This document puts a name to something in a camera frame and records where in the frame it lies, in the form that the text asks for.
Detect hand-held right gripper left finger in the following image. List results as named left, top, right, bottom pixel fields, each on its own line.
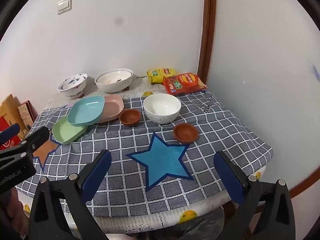
left=28, top=149, right=112, bottom=240

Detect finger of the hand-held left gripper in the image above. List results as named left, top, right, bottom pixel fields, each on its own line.
left=18, top=126, right=50, bottom=159
left=0, top=123, right=21, bottom=143

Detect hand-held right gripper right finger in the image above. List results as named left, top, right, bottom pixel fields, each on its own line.
left=213, top=151, right=303, bottom=240

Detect green plate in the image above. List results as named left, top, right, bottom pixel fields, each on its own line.
left=52, top=116, right=88, bottom=145

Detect blue plate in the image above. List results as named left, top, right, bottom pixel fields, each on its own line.
left=67, top=96, right=106, bottom=127

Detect small brown bowl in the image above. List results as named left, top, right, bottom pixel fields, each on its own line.
left=173, top=123, right=200, bottom=144
left=119, top=109, right=141, bottom=127

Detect pink plate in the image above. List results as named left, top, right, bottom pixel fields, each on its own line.
left=96, top=95, right=125, bottom=124

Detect plain white bowl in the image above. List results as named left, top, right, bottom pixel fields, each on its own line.
left=143, top=93, right=181, bottom=125

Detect red paper bag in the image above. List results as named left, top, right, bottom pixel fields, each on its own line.
left=0, top=116, right=22, bottom=150

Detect beige patterned book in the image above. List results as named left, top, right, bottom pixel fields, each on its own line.
left=17, top=100, right=35, bottom=128

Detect wooden rack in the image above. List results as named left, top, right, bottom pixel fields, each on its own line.
left=0, top=94, right=22, bottom=133

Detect grey checked tablecloth with stars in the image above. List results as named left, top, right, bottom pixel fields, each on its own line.
left=15, top=90, right=273, bottom=217

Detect white bowl with blue cranes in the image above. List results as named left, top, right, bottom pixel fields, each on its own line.
left=58, top=74, right=88, bottom=99

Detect large white bowl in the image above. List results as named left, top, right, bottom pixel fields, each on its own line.
left=94, top=68, right=134, bottom=91

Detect white bowl with orange print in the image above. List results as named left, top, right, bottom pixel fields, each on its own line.
left=97, top=71, right=132, bottom=84

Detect red chips bag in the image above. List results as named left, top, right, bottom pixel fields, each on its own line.
left=163, top=73, right=208, bottom=96

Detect newspaper print table cover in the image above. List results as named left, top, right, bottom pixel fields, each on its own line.
left=15, top=76, right=263, bottom=233

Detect yellow chips bag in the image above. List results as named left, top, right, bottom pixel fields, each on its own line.
left=146, top=68, right=178, bottom=85

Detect white light switch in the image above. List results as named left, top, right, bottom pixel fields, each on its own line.
left=57, top=0, right=72, bottom=15

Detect brown wooden door frame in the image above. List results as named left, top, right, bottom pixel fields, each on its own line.
left=197, top=0, right=217, bottom=85

